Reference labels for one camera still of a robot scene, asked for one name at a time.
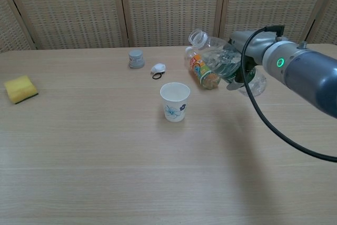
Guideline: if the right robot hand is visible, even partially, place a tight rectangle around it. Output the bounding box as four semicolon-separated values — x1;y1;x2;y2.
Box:
223;30;279;92

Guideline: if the transparent plastic water bottle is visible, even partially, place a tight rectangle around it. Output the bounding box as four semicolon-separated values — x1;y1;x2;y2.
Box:
188;28;267;96

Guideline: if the orange label drink bottle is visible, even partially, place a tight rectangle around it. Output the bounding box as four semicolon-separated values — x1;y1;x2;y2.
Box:
185;46;221;90

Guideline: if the white flower print paper cup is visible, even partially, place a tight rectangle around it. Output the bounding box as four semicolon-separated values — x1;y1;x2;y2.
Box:
160;82;191;123

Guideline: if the small grey upturned cup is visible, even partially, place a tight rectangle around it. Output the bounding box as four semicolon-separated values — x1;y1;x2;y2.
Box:
128;50;146;70

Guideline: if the woven folding screen panel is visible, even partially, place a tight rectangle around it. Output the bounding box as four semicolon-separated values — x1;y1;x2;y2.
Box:
117;0;227;48
306;0;337;45
0;0;36;53
214;0;336;45
0;0;131;51

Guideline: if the yellow sponge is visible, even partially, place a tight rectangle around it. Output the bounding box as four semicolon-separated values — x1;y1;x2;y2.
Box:
4;75;39;105

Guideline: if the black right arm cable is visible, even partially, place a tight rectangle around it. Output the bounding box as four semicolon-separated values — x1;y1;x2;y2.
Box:
242;25;337;163

